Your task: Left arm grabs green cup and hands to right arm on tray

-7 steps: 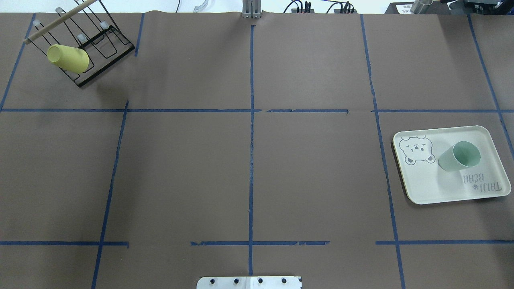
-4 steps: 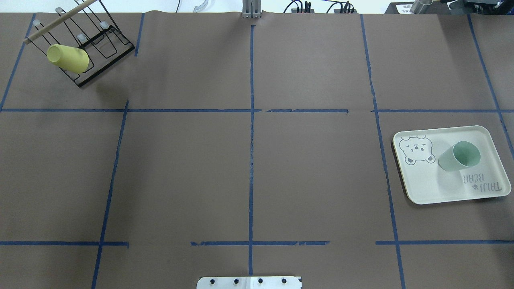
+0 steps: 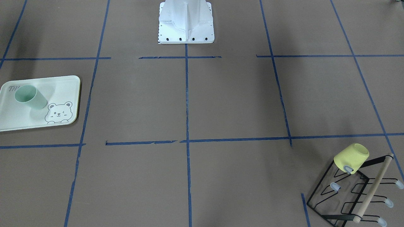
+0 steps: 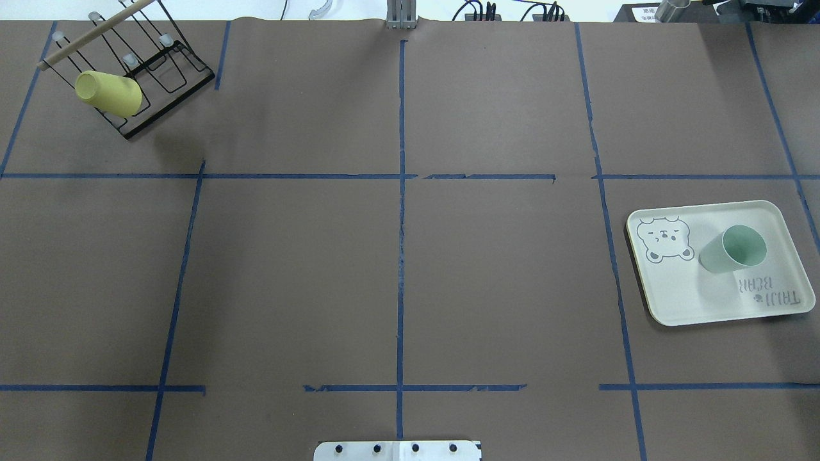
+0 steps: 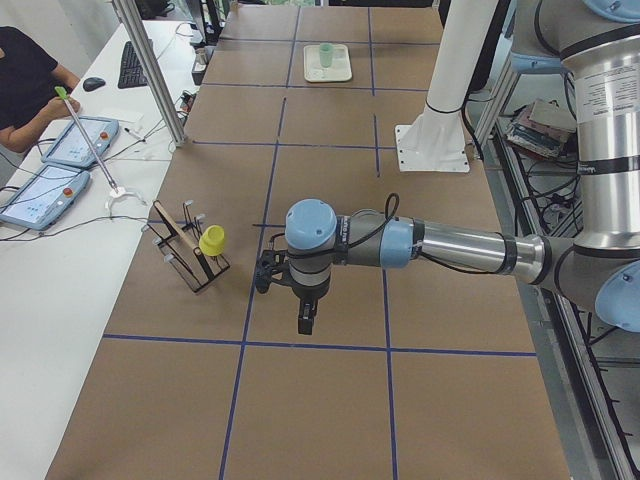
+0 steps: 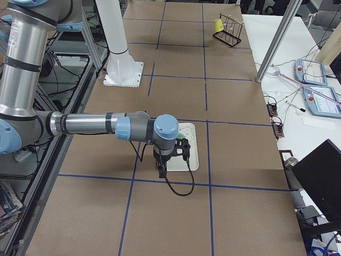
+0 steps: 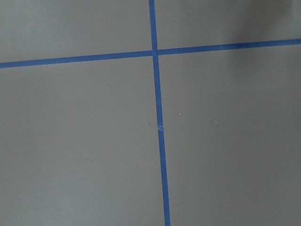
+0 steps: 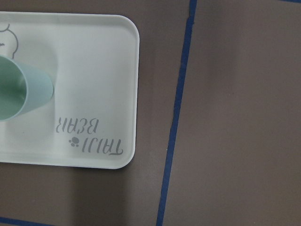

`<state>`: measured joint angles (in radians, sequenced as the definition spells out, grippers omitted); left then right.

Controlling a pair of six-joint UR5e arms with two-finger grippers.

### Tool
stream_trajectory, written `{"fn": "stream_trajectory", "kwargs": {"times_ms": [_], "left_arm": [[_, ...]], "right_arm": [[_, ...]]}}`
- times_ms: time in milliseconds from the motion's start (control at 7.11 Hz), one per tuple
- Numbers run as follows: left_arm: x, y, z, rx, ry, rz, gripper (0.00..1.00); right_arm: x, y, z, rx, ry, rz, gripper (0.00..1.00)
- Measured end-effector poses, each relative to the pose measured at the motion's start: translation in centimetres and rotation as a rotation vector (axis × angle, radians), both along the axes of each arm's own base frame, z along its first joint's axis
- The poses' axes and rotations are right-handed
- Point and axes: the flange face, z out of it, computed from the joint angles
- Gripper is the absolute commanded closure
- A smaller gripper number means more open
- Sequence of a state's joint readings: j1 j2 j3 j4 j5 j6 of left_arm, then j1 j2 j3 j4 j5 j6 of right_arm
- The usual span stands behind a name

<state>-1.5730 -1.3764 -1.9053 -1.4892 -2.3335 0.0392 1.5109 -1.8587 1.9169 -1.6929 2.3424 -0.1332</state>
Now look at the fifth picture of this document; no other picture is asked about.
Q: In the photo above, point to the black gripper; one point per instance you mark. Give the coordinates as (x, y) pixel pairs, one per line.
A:
(306, 293)

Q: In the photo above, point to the pale green cup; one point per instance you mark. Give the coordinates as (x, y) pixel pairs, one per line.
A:
(325, 52)

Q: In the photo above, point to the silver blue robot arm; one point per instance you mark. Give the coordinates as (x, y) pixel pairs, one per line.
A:
(598, 269)

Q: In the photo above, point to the yellow cup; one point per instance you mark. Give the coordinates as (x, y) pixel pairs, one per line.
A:
(212, 241)

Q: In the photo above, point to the white bear print tray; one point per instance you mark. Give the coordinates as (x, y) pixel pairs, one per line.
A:
(339, 71)

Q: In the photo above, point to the pink grabber stick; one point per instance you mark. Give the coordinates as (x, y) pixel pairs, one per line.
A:
(117, 192)

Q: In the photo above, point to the metal cylinder weight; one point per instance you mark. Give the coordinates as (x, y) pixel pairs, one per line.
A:
(201, 57)

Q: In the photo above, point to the lower teach pendant tablet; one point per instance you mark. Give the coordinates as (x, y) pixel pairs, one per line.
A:
(42, 200)

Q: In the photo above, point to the teach pendant tablet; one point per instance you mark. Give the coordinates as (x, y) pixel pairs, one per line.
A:
(42, 200)
(70, 147)

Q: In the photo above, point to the upper teach pendant tablet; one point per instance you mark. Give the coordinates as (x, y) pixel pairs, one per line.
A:
(70, 147)

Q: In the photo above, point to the black keyboard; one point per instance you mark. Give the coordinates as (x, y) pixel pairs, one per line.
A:
(131, 74)

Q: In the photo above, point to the stack of books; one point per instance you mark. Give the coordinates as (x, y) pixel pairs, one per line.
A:
(543, 129)

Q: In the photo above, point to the black computer mouse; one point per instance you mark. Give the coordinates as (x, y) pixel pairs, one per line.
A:
(91, 84)

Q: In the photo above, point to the person in black shirt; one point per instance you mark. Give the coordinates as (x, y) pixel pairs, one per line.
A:
(29, 102)

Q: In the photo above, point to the black wire cup rack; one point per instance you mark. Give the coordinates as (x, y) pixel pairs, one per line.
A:
(178, 242)

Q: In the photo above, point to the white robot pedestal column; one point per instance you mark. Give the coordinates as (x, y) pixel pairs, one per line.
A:
(435, 141)

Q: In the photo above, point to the aluminium frame post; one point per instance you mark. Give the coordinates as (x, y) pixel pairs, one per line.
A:
(128, 15)

